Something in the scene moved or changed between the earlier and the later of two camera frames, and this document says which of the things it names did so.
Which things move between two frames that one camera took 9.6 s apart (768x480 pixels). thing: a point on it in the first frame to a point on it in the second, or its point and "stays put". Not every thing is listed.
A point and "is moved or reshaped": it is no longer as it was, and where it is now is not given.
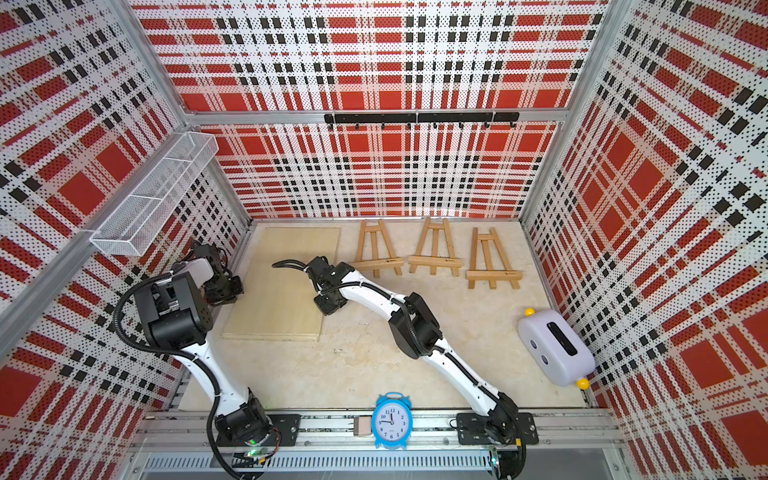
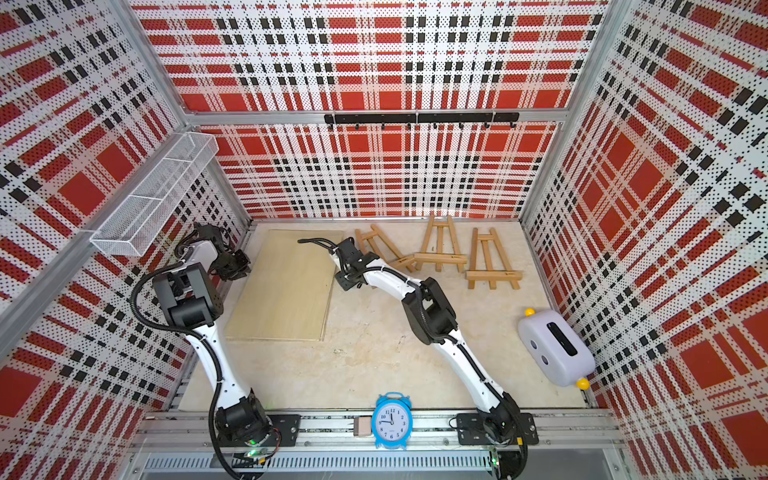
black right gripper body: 326,306 to 344,278
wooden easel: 508,274 stays put
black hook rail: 422,117 stays put
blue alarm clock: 392,420 stays put
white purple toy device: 557,348 stays put
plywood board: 278,303 stays put
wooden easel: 435,261 is moved or reshaped
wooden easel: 376,264 is moved or reshaped
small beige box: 363,425 stays put
